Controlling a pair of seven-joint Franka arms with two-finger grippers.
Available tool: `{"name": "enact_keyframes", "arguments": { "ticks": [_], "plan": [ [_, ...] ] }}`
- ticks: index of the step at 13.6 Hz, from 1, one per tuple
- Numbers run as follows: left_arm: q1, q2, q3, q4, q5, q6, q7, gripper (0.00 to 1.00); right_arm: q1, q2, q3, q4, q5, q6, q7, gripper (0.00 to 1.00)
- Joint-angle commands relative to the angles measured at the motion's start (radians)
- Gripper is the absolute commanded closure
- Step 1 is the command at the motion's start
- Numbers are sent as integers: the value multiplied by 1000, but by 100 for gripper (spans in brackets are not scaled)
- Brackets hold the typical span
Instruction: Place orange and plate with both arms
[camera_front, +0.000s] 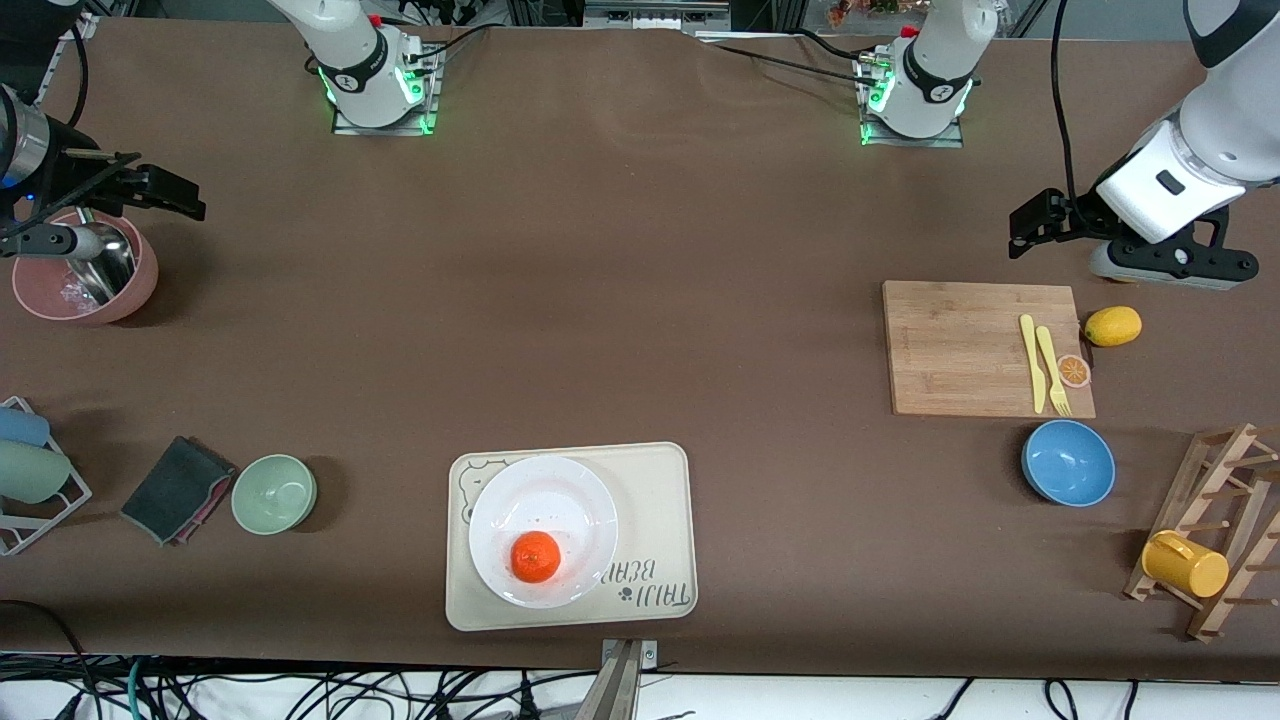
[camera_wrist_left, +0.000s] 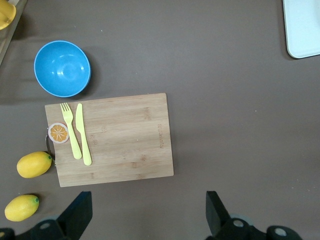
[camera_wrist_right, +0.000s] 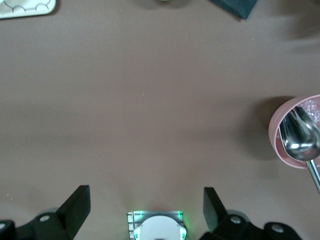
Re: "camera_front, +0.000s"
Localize aluminium frame profile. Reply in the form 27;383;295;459
583;0;733;31

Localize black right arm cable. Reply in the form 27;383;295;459
66;20;93;101

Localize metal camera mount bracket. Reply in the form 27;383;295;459
585;640;659;720

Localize white round plate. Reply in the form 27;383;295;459
468;455;620;610

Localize yellow plastic fork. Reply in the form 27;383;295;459
1035;326;1074;418

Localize beige bear print tray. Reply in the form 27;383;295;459
445;441;699;633

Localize pale green cup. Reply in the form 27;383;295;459
0;440;73;505

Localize yellow mug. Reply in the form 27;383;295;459
1141;530;1230;599

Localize white wire rack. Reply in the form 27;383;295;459
0;396;93;557

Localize light blue cup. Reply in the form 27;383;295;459
0;406;51;449

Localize light green bowl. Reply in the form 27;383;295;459
231;454;319;536

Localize metal ladle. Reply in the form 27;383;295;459
62;208;138;306

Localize dark folded cloth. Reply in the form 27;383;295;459
120;435;239;547

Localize wooden mug rack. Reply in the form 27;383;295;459
1123;423;1280;643

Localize wooden cutting board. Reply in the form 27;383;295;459
882;280;1097;419

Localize blue bowl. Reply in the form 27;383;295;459
1021;419;1117;508

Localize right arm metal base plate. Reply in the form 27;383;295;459
333;45;442;136

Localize pink bowl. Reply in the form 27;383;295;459
12;210;160;325

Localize orange fruit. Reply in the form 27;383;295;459
510;531;562;585

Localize yellow lemon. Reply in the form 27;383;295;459
1085;305;1143;348

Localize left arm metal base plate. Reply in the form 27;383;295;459
858;50;967;149

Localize yellow plastic knife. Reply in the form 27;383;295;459
1019;314;1047;415

